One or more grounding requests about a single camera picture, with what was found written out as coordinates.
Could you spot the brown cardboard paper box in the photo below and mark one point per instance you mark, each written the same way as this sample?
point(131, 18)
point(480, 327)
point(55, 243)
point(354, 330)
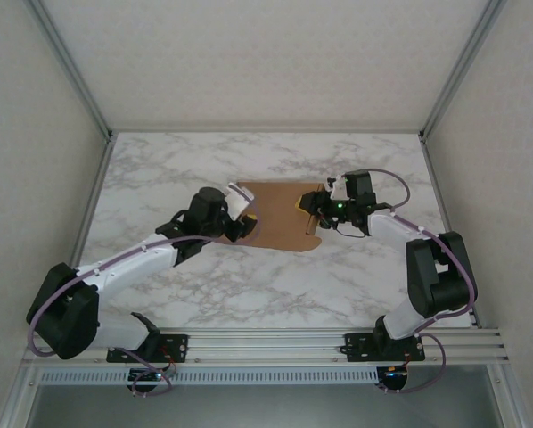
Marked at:
point(275, 214)

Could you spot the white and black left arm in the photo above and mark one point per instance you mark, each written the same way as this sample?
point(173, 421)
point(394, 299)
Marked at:
point(128, 267)

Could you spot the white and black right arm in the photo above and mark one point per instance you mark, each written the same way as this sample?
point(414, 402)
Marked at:
point(436, 276)

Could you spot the aluminium table side rail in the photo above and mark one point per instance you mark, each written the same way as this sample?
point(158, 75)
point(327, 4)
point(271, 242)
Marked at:
point(96, 178)
point(437, 178)

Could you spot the aluminium mounting rail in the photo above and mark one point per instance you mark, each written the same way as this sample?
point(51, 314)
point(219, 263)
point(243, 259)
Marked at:
point(266, 348)

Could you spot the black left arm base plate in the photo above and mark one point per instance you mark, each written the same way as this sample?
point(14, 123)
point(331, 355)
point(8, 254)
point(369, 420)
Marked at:
point(175, 348)

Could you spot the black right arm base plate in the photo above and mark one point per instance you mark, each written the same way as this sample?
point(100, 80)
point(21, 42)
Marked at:
point(358, 348)

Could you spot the aluminium frame post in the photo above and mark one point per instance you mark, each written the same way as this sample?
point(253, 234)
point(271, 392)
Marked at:
point(74, 71)
point(458, 71)

